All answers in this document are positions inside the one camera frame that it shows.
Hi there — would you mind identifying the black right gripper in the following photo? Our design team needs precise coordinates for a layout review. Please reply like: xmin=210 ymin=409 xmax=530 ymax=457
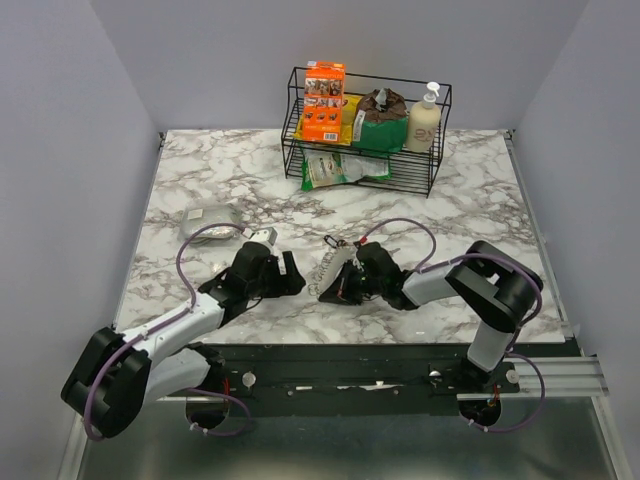
xmin=320 ymin=258 xmax=385 ymax=305

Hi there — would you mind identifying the steel key organizer red handle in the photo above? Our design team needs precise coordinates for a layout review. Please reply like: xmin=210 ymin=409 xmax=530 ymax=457
xmin=308 ymin=246 xmax=355 ymax=297

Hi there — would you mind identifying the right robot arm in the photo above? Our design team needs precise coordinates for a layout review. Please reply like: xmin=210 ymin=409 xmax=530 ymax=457
xmin=317 ymin=241 xmax=544 ymax=392

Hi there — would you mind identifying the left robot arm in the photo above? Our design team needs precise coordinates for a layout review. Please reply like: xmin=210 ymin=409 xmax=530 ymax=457
xmin=61 ymin=241 xmax=306 ymax=441

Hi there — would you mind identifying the black key tag with keys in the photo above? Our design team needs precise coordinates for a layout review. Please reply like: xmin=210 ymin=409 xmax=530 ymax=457
xmin=323 ymin=235 xmax=351 ymax=253

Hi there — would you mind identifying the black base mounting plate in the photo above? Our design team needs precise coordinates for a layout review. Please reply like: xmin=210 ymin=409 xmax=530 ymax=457
xmin=200 ymin=344 xmax=520 ymax=417

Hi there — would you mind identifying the silver glitter pouch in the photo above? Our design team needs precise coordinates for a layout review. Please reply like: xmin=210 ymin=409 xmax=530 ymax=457
xmin=179 ymin=205 xmax=242 ymax=246

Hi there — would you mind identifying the green white snack bag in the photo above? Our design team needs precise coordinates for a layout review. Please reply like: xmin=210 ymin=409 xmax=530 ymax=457
xmin=301 ymin=151 xmax=392 ymax=192

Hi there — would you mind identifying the green brown bag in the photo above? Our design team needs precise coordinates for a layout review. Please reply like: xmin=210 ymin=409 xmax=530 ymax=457
xmin=351 ymin=88 xmax=408 ymax=156

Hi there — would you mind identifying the yellow snack bag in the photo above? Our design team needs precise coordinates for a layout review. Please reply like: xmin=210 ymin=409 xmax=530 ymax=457
xmin=294 ymin=94 xmax=362 ymax=145

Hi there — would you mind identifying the cream lotion pump bottle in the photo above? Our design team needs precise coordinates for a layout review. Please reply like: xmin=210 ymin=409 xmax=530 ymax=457
xmin=405 ymin=81 xmax=441 ymax=153

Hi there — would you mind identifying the orange product box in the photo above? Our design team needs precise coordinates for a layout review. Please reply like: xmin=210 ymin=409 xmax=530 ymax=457
xmin=302 ymin=61 xmax=345 ymax=143

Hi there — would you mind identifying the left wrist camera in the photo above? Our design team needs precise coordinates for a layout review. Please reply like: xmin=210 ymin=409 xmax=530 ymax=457
xmin=249 ymin=227 xmax=278 ymax=248

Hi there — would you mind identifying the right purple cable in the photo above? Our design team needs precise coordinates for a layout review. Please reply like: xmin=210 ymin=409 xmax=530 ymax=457
xmin=354 ymin=217 xmax=546 ymax=361

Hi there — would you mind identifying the purple cable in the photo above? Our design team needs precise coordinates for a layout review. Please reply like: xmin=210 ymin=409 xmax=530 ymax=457
xmin=82 ymin=223 xmax=251 ymax=441
xmin=354 ymin=217 xmax=546 ymax=361

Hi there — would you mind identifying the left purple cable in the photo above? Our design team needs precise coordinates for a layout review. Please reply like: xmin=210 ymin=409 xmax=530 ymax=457
xmin=82 ymin=223 xmax=251 ymax=441

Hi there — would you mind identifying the black wire shelf rack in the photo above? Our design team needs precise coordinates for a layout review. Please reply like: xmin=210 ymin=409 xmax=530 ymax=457
xmin=280 ymin=66 xmax=452 ymax=197

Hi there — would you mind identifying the aluminium rail frame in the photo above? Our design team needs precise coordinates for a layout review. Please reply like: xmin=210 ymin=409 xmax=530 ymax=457
xmin=84 ymin=129 xmax=619 ymax=479

